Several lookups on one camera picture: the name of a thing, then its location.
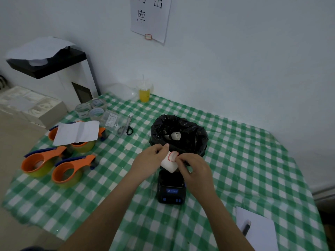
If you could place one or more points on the plain white paper sheet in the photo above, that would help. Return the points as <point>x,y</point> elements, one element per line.
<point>259,230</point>

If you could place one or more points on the empty clear plastic bag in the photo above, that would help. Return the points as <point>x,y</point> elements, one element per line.
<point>121,91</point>

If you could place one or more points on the black label printer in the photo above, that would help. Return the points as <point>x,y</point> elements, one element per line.
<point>170,192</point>

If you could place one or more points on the yellow drink cup with straw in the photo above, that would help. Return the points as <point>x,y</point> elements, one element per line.
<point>144,94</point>

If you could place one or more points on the person's right thumb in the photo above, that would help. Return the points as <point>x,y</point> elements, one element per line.
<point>180,165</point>

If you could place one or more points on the green checked tablecloth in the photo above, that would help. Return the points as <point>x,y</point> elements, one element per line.
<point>248,167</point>

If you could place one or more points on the folded white paper sheet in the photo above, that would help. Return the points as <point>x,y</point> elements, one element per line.
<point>77,132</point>

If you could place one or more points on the person's left forearm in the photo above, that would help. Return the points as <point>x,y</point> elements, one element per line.
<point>110,211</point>

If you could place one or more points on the crumpled white paper strip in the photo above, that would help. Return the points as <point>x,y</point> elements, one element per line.
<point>174,135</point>

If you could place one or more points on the white label roll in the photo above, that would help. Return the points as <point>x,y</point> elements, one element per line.
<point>168,163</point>

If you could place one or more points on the white paper on machine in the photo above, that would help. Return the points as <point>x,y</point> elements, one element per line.
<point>39,49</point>

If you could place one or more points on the black bin bag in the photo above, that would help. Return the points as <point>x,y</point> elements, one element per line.
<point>191,138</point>

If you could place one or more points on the person's left hand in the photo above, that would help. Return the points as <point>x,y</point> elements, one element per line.
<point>146,162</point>

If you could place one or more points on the person's left thumb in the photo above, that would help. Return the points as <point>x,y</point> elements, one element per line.
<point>163,152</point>

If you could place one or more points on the clear tape roll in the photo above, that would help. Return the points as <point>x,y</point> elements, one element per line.
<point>99,103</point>
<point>83,110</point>
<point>96,113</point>

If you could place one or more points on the person's right hand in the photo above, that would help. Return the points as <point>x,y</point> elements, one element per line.
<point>199,177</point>

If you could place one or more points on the person's right forearm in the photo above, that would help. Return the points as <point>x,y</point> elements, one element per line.
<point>222,224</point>

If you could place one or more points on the white and black machine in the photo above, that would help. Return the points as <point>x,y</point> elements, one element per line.
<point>70,83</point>

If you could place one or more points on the black pen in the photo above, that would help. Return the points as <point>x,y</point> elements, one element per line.
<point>246,228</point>

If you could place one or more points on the white paper wall sign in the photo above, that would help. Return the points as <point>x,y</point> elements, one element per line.
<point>154,20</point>

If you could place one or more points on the clear plastic bag with cards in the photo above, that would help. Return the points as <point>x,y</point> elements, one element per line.
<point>113,121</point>

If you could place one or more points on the white foam packing box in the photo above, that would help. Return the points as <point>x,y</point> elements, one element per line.
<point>34,107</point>

